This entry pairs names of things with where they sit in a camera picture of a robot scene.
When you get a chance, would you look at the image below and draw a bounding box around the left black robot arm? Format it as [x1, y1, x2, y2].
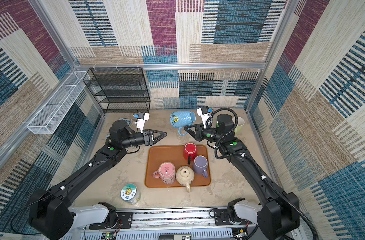
[28, 120, 167, 240]

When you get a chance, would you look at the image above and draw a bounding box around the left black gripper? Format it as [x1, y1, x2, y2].
[121, 129, 166, 151]

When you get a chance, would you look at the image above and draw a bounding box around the red mug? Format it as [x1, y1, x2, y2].
[183, 143, 197, 165]

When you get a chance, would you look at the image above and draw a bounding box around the purple mug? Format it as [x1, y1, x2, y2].
[193, 156, 209, 178]

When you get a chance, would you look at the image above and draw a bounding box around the clear jar green lid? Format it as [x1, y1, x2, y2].
[120, 184, 141, 205]

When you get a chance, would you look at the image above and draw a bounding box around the paperback book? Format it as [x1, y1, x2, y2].
[119, 118, 133, 126]

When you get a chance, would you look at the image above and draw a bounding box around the light green mug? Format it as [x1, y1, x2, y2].
[234, 117, 245, 135]

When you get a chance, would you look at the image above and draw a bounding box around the brown plastic tray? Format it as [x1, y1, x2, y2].
[145, 145, 211, 188]

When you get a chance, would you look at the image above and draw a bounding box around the black wire shelf rack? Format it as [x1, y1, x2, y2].
[83, 67, 151, 114]

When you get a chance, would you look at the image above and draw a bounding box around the pink ghost mug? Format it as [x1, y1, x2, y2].
[153, 162, 176, 185]

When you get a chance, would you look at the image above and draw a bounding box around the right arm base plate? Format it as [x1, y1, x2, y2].
[209, 208, 248, 226]

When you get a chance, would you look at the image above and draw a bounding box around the beige ceramic teapot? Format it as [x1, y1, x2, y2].
[176, 166, 194, 193]

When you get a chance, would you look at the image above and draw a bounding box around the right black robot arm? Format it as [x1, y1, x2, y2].
[184, 114, 300, 240]

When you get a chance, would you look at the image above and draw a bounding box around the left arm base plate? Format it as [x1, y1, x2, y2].
[88, 212, 133, 230]

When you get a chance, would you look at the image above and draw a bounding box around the white wire mesh basket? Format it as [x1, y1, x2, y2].
[27, 71, 87, 135]

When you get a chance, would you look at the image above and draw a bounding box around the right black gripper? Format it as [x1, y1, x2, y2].
[184, 122, 223, 143]

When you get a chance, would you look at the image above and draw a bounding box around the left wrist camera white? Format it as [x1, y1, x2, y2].
[134, 112, 150, 133]

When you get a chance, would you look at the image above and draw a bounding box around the blue dotted mug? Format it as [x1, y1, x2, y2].
[170, 111, 196, 136]

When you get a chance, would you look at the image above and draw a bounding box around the black corrugated cable conduit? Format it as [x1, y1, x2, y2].
[207, 107, 319, 240]

